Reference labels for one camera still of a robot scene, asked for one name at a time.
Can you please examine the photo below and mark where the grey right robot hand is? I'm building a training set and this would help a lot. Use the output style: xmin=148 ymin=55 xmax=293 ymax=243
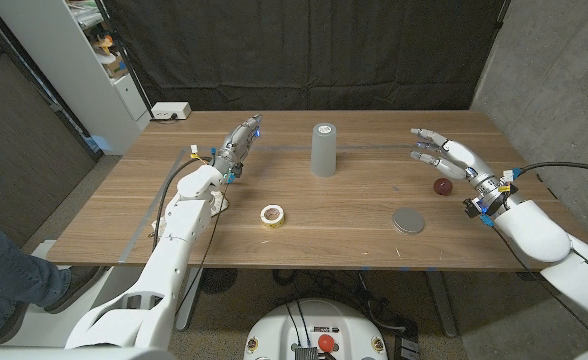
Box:
xmin=410 ymin=127 xmax=519 ymax=217

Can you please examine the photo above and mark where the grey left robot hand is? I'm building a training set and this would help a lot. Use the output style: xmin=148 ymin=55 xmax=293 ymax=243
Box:
xmin=213 ymin=113 xmax=265 ymax=184

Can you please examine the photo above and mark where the silver metal jar lid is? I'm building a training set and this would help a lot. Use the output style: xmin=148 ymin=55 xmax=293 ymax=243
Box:
xmin=391 ymin=206 xmax=426 ymax=236

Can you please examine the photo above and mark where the white yellow tape roll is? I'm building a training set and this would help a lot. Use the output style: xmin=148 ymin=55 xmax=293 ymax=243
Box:
xmin=259 ymin=203 xmax=286 ymax=231

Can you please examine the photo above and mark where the grey upturned cup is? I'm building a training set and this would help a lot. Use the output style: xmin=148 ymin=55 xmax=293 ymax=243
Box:
xmin=309 ymin=122 xmax=338 ymax=179

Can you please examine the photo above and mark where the white paper piece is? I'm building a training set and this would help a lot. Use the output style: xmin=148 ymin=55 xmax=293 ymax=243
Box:
xmin=209 ymin=191 xmax=231 ymax=218

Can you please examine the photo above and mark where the white power strip box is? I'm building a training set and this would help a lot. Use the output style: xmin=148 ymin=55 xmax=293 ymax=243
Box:
xmin=150 ymin=101 xmax=193 ymax=122

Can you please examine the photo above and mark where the black cloth backdrop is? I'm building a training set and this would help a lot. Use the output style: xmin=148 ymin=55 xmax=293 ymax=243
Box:
xmin=101 ymin=0 xmax=511 ymax=113

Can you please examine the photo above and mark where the black round floor fan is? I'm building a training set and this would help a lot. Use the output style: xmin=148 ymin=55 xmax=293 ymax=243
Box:
xmin=199 ymin=268 xmax=239 ymax=296

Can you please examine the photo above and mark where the black backdrop stand pole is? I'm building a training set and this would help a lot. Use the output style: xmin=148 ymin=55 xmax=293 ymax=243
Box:
xmin=92 ymin=0 xmax=156 ymax=120

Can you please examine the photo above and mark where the brown cardboard box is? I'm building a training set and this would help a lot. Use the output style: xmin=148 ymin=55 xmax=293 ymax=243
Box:
xmin=103 ymin=53 xmax=130 ymax=80

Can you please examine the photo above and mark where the grey table leg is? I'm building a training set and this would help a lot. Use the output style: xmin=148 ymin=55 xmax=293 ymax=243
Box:
xmin=172 ymin=267 xmax=206 ymax=333
xmin=423 ymin=269 xmax=460 ymax=339

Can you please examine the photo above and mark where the orange toy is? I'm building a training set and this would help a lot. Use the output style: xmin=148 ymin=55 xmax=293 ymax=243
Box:
xmin=92 ymin=34 xmax=116 ymax=56

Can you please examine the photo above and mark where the white shelf cabinet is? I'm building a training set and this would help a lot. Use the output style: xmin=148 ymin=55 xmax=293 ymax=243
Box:
xmin=0 ymin=0 xmax=154 ymax=157

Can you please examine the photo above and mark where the white robot torso base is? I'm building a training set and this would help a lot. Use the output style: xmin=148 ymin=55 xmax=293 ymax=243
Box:
xmin=243 ymin=298 xmax=390 ymax=360

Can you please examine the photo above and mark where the black foot pedal box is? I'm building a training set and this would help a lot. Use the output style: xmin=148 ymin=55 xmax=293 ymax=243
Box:
xmin=393 ymin=333 xmax=422 ymax=360

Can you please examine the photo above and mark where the dark grey shoe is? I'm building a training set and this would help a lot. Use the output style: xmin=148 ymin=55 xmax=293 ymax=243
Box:
xmin=43 ymin=265 xmax=107 ymax=315
xmin=0 ymin=301 xmax=28 ymax=346

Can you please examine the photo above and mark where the dark wooden door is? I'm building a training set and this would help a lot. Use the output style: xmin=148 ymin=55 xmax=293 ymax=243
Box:
xmin=0 ymin=3 xmax=101 ymax=250

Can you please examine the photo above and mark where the white floor platform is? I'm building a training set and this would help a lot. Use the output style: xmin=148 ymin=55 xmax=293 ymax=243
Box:
xmin=1 ymin=238 xmax=151 ymax=350

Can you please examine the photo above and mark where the person leg in jeans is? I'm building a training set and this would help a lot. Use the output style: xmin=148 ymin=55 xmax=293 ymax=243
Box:
xmin=0 ymin=209 xmax=73 ymax=339

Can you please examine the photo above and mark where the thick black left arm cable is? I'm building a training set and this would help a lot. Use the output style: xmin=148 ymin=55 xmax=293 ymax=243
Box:
xmin=151 ymin=156 xmax=201 ymax=252

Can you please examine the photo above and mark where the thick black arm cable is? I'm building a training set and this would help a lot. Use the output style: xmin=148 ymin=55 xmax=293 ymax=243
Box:
xmin=151 ymin=156 xmax=201 ymax=252
xmin=515 ymin=160 xmax=588 ymax=180

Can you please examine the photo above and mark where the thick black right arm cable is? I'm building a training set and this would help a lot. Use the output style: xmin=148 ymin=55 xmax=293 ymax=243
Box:
xmin=515 ymin=160 xmax=588 ymax=180

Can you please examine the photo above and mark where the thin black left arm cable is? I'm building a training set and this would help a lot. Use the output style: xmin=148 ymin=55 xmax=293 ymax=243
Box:
xmin=174 ymin=182 xmax=230 ymax=318

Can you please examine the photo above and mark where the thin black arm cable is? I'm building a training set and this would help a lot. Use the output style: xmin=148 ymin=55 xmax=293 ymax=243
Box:
xmin=488 ymin=223 xmax=588 ymax=347
xmin=174 ymin=182 xmax=230 ymax=318

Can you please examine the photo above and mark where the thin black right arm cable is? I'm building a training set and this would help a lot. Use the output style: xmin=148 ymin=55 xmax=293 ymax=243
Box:
xmin=488 ymin=223 xmax=588 ymax=347

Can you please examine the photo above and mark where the black floor cable tangle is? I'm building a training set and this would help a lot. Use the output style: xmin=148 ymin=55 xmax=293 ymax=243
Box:
xmin=272 ymin=269 xmax=408 ymax=334

